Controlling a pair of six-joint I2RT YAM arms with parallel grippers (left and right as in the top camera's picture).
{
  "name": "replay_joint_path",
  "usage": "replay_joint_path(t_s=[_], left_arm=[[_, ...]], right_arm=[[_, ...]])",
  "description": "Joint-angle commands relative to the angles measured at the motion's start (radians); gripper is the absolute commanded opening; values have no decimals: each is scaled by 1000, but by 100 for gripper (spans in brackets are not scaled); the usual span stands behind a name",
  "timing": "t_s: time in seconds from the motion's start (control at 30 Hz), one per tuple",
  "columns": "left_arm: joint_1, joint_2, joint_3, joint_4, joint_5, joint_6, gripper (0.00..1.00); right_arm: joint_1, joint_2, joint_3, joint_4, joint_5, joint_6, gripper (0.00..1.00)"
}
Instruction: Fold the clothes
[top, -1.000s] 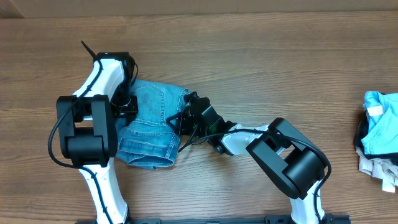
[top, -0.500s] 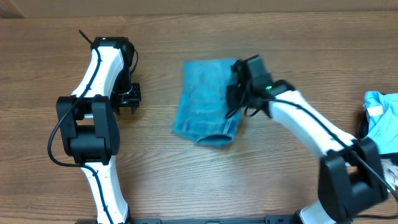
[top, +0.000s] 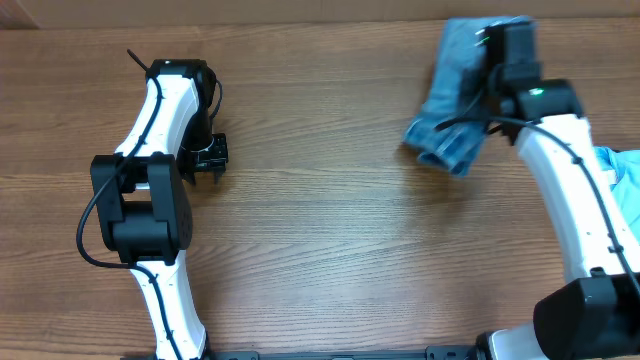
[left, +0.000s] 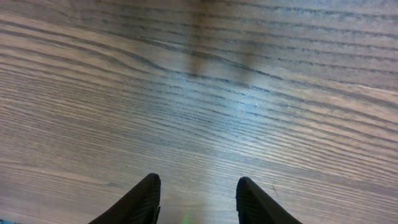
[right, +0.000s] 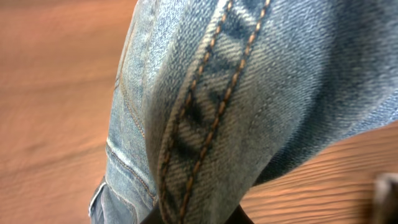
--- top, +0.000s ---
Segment blue denim jeans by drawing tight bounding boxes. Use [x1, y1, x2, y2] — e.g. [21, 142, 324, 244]
[403, 15, 530, 177]

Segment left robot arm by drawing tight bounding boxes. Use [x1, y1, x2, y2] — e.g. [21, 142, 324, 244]
[87, 59, 229, 359]

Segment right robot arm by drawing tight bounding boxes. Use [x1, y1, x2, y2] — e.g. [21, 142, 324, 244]
[478, 21, 639, 359]

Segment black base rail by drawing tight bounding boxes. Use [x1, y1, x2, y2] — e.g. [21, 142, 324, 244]
[119, 344, 501, 360]

